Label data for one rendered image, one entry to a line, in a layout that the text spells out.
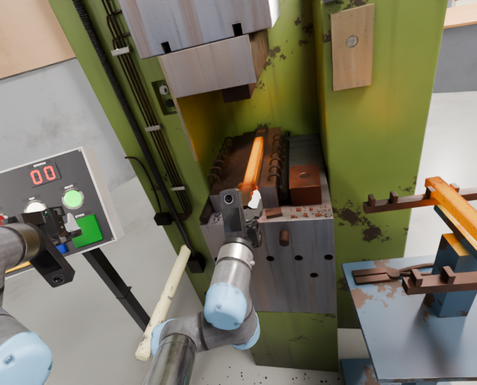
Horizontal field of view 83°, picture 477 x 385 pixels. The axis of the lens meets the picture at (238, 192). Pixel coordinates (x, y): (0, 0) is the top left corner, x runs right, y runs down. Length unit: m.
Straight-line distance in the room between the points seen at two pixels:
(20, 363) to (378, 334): 0.66
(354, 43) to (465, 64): 3.61
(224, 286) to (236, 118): 0.83
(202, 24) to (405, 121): 0.57
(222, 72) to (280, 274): 0.62
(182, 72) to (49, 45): 2.68
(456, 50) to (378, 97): 3.48
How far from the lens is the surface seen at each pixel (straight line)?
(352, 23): 0.75
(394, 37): 0.80
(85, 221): 0.85
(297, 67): 1.12
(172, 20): 0.66
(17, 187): 0.94
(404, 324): 0.79
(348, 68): 0.77
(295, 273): 0.91
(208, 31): 0.64
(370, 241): 1.12
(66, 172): 0.88
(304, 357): 1.41
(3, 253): 0.55
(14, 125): 3.08
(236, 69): 0.64
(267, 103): 1.16
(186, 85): 0.68
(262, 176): 0.81
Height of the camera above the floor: 1.41
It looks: 33 degrees down
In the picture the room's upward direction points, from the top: 15 degrees counter-clockwise
